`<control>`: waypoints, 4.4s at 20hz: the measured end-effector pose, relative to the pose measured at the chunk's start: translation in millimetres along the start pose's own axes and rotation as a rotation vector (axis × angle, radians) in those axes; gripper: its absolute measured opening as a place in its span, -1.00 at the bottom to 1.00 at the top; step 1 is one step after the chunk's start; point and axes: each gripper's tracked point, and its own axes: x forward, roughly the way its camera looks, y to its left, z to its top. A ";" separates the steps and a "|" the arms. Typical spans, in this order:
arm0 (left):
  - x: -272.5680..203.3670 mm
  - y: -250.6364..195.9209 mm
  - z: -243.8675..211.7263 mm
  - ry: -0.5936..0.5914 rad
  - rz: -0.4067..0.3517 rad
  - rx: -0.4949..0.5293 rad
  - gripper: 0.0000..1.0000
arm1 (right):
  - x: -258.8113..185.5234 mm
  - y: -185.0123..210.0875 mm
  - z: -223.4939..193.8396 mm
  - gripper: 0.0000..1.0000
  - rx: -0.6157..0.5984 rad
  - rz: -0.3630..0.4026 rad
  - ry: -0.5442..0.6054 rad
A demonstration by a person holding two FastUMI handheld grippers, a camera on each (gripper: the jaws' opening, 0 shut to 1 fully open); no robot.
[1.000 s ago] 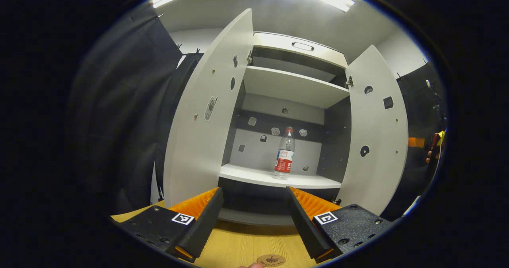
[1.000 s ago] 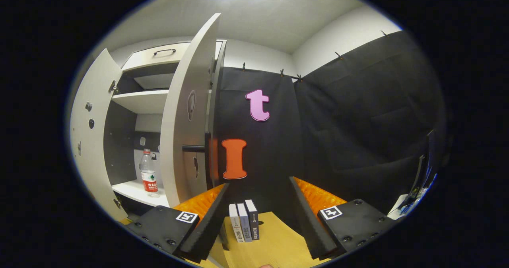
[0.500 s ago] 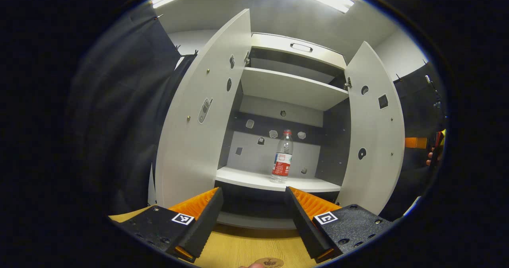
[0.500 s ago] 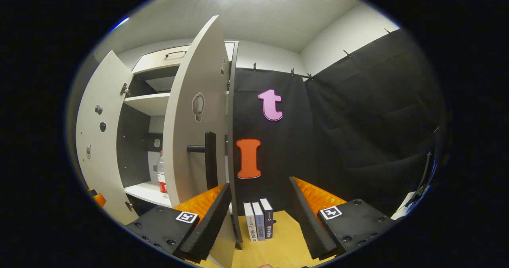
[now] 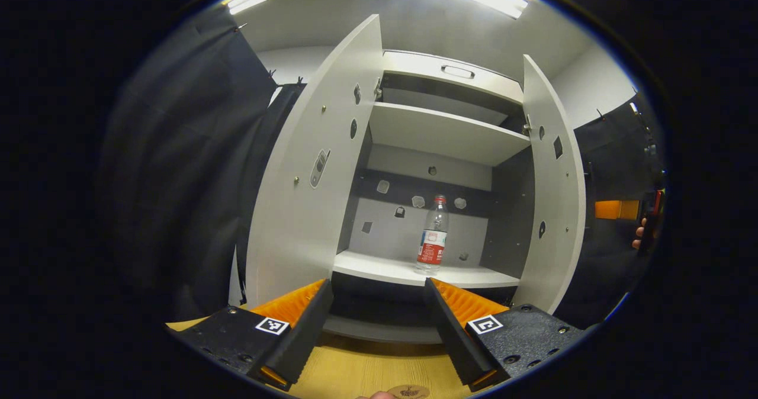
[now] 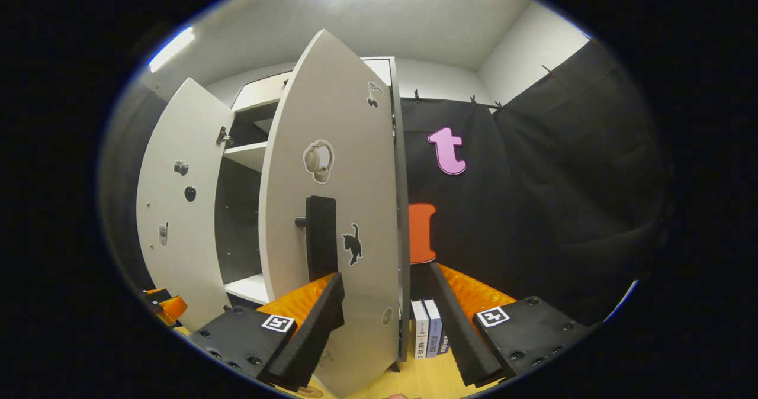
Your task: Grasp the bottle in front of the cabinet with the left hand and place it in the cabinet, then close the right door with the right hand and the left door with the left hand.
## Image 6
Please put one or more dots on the white wooden cabinet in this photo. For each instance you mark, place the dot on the white wooden cabinet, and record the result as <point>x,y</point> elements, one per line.
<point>249,153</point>

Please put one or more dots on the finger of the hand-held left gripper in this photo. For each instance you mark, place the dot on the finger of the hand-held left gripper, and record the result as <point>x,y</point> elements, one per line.
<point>174,309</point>

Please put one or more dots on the round wooden coaster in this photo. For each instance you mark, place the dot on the round wooden coaster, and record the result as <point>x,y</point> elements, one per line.
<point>310,392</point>

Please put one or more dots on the ceiling light panel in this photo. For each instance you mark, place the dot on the ceiling light panel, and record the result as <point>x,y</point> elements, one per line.
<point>172,48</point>

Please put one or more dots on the headphone sticker cabinet door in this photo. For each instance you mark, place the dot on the headphone sticker cabinet door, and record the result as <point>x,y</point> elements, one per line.
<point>349,121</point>

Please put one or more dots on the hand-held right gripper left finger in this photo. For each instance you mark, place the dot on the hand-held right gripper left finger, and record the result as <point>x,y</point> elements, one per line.
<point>317,334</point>

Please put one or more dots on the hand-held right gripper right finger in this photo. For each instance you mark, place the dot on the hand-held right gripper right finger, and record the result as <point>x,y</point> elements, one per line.
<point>459,334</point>

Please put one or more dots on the camera sticker cabinet door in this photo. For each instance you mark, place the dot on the camera sticker cabinet door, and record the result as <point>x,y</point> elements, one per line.
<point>195,126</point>

